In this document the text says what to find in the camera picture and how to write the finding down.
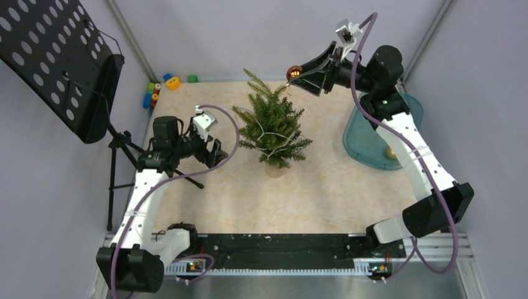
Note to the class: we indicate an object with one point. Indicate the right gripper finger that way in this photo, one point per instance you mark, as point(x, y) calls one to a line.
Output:
point(312, 85)
point(321, 66)

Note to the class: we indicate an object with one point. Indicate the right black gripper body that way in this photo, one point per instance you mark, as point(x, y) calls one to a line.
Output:
point(340, 72)

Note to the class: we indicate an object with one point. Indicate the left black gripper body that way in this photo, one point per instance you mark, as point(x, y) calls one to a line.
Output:
point(197, 147)

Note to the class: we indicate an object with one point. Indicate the copper bauble ornament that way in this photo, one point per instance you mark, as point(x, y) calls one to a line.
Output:
point(293, 72)

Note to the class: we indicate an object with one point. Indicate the small green christmas tree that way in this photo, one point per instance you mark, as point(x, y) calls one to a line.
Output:
point(263, 96)

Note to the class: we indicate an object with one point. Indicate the gold bauble ornament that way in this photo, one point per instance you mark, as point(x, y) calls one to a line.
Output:
point(390, 154)

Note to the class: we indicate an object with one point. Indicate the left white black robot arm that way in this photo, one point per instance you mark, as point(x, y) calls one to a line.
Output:
point(134, 261)

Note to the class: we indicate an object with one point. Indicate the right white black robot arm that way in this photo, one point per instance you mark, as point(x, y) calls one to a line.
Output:
point(441, 200)

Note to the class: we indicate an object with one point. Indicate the yellow toy block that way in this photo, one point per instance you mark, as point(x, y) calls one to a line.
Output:
point(173, 83)

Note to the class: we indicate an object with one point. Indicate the stacked colourful brick toy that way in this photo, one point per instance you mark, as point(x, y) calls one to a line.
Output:
point(152, 95)

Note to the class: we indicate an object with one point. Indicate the green toy block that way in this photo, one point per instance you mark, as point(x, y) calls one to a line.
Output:
point(192, 78)

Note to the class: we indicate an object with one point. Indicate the black perforated music stand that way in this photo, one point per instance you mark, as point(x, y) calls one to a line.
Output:
point(69, 85)

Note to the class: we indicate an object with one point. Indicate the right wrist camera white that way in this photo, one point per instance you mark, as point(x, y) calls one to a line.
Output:
point(348, 32)

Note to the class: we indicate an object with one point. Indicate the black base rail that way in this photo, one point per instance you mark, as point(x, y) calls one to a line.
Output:
point(285, 254)

